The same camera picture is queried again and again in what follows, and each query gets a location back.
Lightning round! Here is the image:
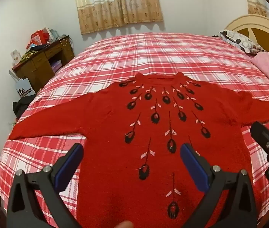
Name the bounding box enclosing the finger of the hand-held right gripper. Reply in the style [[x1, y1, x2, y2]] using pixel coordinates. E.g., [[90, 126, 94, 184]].
[[251, 121, 269, 152]]

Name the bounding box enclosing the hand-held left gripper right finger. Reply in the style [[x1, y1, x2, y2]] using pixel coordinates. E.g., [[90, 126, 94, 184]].
[[180, 143, 258, 228]]

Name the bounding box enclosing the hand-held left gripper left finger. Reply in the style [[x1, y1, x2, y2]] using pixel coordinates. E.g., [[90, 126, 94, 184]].
[[6, 143, 85, 228]]

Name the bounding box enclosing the red knitted sweater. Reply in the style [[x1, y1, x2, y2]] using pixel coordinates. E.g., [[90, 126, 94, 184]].
[[9, 72, 269, 228]]

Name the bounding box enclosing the black clothes heap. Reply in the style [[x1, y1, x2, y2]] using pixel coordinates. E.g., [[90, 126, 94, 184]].
[[12, 94, 37, 120]]

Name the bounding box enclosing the person's left hand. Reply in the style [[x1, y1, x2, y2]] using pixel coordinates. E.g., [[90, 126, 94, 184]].
[[115, 220, 134, 228]]

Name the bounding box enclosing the white blue paper bag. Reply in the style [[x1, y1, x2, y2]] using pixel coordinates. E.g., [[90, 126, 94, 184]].
[[9, 70, 36, 99]]

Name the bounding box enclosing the grey patterned pillow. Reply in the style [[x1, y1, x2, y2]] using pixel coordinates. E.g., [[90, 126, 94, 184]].
[[219, 30, 265, 54]]

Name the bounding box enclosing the purple box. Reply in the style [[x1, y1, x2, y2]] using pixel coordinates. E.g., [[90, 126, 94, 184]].
[[50, 60, 62, 73]]

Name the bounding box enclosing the dark wooden desk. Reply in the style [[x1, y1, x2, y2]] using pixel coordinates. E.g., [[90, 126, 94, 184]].
[[12, 36, 75, 93]]

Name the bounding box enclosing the cream arched headboard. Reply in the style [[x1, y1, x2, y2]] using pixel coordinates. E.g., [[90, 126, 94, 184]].
[[223, 14, 269, 53]]

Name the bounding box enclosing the yellow green bundle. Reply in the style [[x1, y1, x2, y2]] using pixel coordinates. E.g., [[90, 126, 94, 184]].
[[21, 52, 35, 61]]

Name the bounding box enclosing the white card box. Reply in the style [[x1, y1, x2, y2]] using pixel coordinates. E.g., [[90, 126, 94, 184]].
[[10, 49, 22, 66]]

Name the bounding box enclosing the red plaid bed sheet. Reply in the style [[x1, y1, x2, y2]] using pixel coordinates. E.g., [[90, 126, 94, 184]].
[[0, 32, 269, 228]]

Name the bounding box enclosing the red gift box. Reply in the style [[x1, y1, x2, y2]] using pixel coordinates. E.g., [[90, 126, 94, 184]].
[[31, 30, 50, 47]]

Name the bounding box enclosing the pale blue bag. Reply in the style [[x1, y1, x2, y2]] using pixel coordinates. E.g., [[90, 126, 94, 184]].
[[49, 28, 61, 41]]

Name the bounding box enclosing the wide beige patterned curtain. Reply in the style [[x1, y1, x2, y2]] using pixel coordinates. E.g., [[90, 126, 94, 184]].
[[72, 0, 164, 35]]

